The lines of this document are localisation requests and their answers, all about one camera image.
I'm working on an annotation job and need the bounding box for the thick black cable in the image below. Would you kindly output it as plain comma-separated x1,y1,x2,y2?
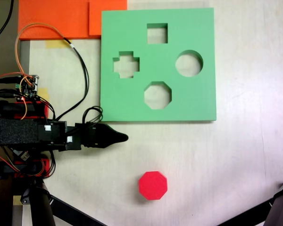
0,0,15,65

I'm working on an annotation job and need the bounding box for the small circuit board with connectors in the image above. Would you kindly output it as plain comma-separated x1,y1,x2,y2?
15,74,41,102

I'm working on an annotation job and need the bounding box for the yellow tape piece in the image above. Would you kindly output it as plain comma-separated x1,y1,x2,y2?
45,39,73,49
37,88,50,102

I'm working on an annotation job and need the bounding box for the red octagonal pillar block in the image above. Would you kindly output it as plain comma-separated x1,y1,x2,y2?
138,171,168,201

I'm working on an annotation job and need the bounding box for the black tripod leg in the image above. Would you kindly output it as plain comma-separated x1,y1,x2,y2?
20,181,56,226
49,195,108,226
265,178,283,226
216,197,274,226

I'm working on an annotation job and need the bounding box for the red and black base clamp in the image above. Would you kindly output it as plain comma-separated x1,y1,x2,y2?
14,100,50,120
2,159,50,178

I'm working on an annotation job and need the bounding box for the black gripper wire loop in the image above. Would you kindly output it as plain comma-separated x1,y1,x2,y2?
83,106,104,125

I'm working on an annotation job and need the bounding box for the long orange wire loop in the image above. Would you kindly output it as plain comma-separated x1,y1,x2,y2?
15,23,67,81

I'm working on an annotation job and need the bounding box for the black circuit board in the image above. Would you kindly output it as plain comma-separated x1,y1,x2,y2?
11,148,31,162

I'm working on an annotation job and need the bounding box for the orange flat block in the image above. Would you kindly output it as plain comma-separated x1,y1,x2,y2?
18,0,128,40

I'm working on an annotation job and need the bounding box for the black usb cable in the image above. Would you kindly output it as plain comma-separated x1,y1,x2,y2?
0,90,18,99
0,75,21,85

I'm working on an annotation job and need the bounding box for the green shape-hole board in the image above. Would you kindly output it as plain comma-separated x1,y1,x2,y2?
100,8,217,123

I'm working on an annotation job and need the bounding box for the black cable with white joint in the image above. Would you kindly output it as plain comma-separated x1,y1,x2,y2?
54,37,90,121

